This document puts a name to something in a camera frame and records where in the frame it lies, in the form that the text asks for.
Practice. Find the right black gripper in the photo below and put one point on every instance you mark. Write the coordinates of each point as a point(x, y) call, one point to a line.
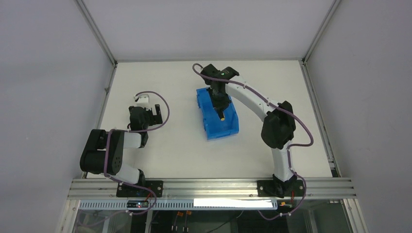
point(219, 101)

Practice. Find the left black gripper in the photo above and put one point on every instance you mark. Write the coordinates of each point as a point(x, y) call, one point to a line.
point(153, 115)

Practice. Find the black yellow screwdriver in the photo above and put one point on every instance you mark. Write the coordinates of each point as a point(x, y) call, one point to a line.
point(221, 114)

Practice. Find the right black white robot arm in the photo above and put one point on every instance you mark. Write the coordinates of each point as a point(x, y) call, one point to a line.
point(278, 124)

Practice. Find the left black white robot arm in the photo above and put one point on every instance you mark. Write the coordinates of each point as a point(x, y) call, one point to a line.
point(103, 152)

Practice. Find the blue plastic storage bin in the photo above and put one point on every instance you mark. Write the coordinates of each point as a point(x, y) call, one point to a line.
point(214, 127)

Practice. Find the small electronics board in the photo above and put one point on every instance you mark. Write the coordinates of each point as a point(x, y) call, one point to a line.
point(137, 204)

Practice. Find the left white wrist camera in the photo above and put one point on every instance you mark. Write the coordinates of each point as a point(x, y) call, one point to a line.
point(142, 100)

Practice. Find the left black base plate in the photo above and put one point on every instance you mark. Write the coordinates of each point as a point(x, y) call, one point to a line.
point(140, 189)

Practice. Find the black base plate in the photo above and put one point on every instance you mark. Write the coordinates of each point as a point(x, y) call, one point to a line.
point(271, 188)
point(140, 189)

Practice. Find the white slotted cable duct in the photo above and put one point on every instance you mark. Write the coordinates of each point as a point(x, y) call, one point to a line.
point(194, 204)

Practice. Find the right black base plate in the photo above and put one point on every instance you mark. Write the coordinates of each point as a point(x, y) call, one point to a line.
point(271, 188)

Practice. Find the aluminium front rail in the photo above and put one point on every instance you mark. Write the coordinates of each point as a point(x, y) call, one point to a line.
point(187, 189)

